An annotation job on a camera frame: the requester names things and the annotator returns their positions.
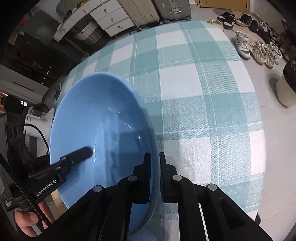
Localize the beige suitcase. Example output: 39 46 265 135
117 0 160 26

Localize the woven laundry basket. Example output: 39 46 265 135
74 20 100 45

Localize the blue bowl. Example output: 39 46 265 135
50 72 160 235

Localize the white desk with drawers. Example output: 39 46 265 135
53 0 134 42

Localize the wooden door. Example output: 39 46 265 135
194 0 250 8

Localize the teal checked tablecloth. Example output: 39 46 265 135
54 20 265 241

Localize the dark grey refrigerator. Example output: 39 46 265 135
7 9 77 81

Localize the silver suitcase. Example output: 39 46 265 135
153 0 192 24

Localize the wooden shoe rack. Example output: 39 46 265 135
277 19 296 63

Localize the person's left hand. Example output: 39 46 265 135
14 200 55 238

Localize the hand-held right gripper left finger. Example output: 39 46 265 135
42 152 152 241

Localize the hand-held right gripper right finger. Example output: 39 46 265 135
159 152 274 241

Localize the white trash bin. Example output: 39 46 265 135
276 59 296 107

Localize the grey rounded frame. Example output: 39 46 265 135
55 0 77 11

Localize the white kettle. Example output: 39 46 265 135
24 108 55 139

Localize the scattered shoes pile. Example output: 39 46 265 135
206 10 284 70

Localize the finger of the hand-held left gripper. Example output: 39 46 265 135
60 146 92 173

